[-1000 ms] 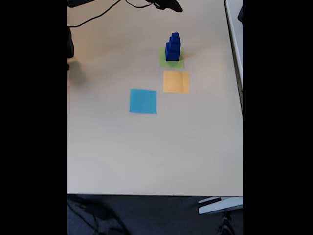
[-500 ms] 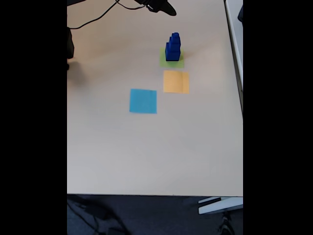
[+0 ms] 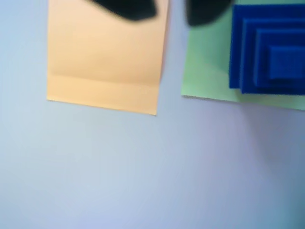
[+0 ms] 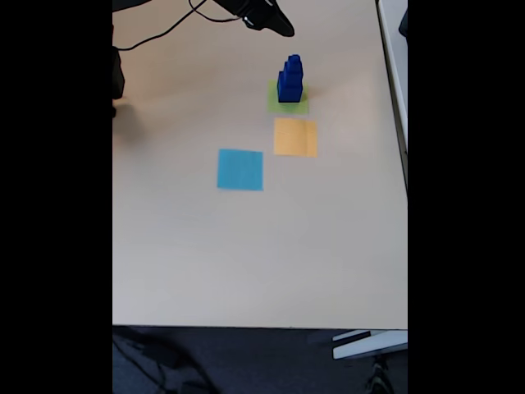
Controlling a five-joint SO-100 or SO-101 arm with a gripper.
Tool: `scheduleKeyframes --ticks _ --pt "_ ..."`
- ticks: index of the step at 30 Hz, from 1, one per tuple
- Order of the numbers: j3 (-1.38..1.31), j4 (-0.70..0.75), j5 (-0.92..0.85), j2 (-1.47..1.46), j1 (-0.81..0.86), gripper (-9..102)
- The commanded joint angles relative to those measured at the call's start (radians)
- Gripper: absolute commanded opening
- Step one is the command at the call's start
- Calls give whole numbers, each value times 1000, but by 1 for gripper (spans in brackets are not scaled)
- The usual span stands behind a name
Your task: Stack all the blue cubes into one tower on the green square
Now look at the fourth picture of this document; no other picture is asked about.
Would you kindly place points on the small blue cube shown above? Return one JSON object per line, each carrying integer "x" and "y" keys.
{"x": 294, "y": 67}

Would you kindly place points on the large blue cube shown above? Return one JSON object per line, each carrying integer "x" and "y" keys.
{"x": 287, "y": 95}

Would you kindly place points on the green paper square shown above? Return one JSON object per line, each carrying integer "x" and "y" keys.
{"x": 272, "y": 107}

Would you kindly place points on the light blue paper square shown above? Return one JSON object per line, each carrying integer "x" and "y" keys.
{"x": 240, "y": 170}

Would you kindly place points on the white table foot bar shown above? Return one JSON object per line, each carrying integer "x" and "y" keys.
{"x": 369, "y": 346}

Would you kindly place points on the tiny blue cube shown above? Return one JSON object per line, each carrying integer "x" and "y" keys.
{"x": 293, "y": 58}

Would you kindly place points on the dark blue object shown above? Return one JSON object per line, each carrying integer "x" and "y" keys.
{"x": 404, "y": 24}

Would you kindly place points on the orange paper square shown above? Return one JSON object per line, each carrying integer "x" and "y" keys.
{"x": 295, "y": 137}

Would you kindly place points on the medium blue cube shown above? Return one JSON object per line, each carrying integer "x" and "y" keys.
{"x": 293, "y": 80}

